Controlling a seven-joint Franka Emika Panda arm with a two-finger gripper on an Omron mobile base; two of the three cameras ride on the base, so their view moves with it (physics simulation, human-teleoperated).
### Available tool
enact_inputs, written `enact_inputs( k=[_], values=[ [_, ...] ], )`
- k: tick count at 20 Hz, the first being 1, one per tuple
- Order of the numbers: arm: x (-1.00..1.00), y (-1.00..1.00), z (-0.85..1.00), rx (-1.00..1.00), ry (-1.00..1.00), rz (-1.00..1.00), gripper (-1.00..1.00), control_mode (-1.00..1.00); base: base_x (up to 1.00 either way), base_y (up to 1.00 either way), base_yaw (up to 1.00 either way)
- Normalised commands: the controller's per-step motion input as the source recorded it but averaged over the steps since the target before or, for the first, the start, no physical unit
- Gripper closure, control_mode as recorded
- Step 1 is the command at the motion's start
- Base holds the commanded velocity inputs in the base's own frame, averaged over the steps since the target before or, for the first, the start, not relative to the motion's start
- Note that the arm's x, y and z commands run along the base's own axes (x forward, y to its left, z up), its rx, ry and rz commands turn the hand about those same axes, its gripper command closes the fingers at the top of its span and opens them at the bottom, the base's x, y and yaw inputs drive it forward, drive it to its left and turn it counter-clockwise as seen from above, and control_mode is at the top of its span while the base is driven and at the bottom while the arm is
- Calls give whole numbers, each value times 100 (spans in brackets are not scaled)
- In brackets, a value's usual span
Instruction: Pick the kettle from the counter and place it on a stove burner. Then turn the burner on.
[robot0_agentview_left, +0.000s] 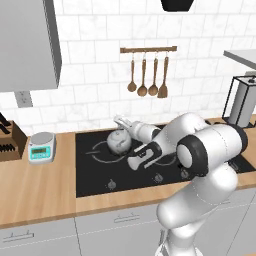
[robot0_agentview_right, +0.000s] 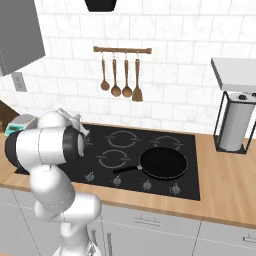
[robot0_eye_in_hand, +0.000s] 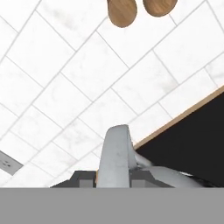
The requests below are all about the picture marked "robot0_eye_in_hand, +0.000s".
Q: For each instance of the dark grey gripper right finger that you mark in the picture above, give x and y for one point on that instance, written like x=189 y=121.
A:
x=140 y=178

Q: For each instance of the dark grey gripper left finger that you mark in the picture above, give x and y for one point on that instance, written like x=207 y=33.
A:
x=84 y=178

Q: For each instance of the grey metal kettle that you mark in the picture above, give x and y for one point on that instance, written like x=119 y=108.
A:
x=115 y=157

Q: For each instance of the black hob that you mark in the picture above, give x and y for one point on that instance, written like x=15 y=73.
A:
x=192 y=140

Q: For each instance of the wooden spoon head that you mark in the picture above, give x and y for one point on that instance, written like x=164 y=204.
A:
x=122 y=13
x=159 y=7

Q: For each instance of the grey wall socket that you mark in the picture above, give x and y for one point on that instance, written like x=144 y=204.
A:
x=7 y=163

